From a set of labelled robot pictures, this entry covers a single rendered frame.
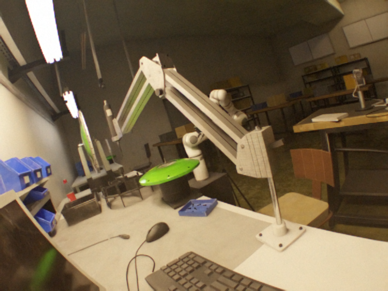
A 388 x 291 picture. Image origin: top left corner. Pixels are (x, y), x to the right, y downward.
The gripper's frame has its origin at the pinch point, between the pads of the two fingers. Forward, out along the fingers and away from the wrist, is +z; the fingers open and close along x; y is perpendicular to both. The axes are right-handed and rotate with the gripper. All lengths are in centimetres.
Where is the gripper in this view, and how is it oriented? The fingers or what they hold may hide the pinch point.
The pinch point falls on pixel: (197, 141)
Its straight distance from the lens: 108.8
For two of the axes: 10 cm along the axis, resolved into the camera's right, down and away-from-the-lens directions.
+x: 5.9, -0.8, -8.0
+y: -6.8, -5.9, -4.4
